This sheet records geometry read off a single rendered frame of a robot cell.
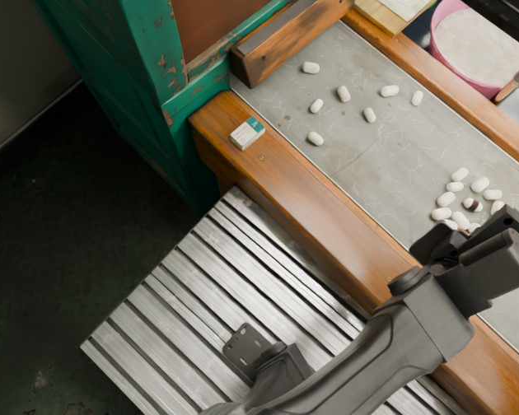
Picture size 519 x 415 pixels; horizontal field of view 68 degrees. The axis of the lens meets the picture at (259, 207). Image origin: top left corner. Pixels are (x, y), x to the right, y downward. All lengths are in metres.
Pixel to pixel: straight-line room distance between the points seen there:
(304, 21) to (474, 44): 0.42
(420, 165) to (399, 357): 0.51
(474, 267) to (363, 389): 0.18
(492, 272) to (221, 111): 0.54
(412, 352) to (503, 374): 0.40
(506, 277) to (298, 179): 0.40
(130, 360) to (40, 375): 0.83
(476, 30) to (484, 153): 0.31
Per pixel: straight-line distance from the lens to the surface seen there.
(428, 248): 0.58
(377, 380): 0.37
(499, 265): 0.45
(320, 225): 0.70
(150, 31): 0.59
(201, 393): 0.77
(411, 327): 0.40
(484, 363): 0.76
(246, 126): 0.74
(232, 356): 0.75
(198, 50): 0.71
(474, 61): 1.02
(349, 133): 0.81
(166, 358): 0.77
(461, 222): 0.79
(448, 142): 0.87
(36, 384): 1.60
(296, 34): 0.81
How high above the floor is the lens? 1.42
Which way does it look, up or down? 72 degrees down
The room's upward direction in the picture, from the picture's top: 5 degrees clockwise
